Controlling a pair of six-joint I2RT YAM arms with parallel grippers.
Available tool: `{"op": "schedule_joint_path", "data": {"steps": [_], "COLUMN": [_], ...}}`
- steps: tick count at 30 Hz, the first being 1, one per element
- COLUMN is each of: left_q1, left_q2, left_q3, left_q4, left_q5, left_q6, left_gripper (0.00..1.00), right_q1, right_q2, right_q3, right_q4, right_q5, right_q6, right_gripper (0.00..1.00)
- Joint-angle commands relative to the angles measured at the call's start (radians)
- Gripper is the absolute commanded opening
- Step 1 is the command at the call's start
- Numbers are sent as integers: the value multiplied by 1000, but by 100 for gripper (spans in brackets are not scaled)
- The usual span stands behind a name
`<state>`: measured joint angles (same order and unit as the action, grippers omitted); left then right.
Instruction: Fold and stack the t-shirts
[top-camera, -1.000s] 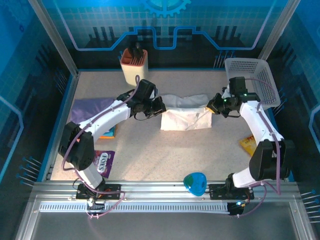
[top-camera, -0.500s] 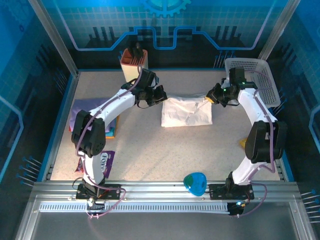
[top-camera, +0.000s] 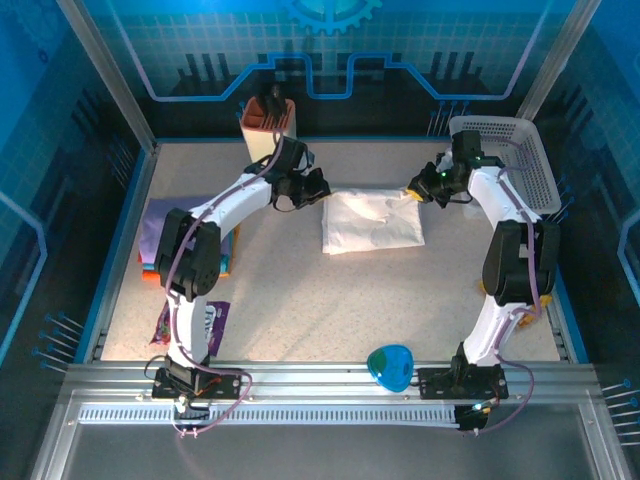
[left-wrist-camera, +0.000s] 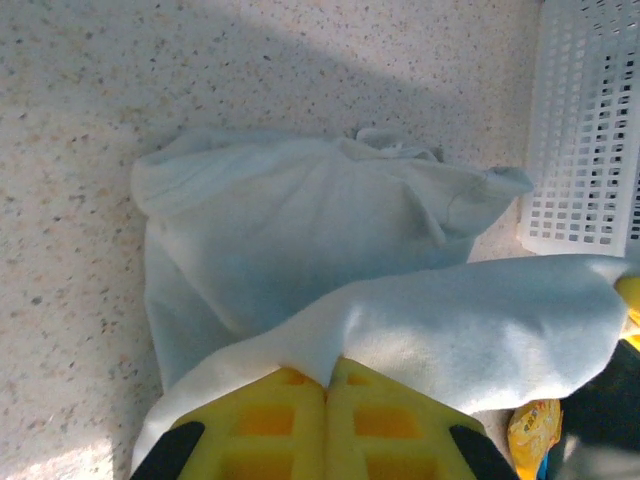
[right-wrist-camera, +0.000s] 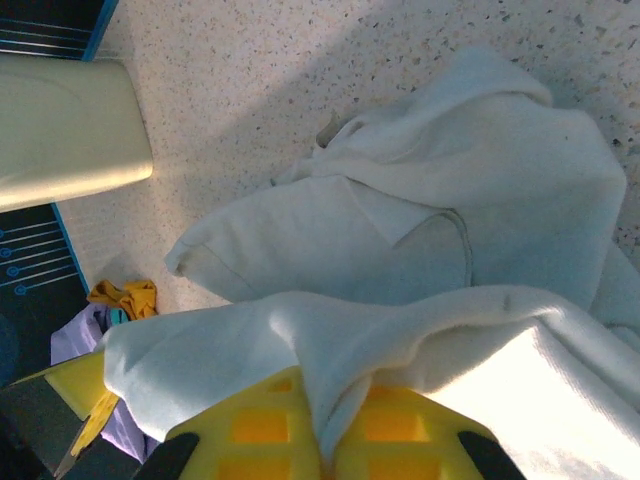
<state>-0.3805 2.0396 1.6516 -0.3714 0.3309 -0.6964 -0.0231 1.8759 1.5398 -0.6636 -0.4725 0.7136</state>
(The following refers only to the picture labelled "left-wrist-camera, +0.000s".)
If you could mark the yellow snack bag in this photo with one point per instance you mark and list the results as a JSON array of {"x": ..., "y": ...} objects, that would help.
[{"x": 532, "y": 435}]

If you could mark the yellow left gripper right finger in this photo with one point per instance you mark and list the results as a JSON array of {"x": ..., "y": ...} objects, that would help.
[{"x": 390, "y": 430}]

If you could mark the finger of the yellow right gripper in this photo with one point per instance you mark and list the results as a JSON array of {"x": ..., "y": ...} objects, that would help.
[
  {"x": 629, "y": 292},
  {"x": 634, "y": 327}
]

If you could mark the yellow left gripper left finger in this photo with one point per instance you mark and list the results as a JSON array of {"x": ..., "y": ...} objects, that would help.
[{"x": 265, "y": 430}]

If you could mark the white perforated plastic basket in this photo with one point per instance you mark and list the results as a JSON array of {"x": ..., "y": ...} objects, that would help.
[{"x": 580, "y": 125}]

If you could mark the white t-shirt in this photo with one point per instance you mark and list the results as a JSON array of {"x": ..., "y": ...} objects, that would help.
[{"x": 310, "y": 240}]

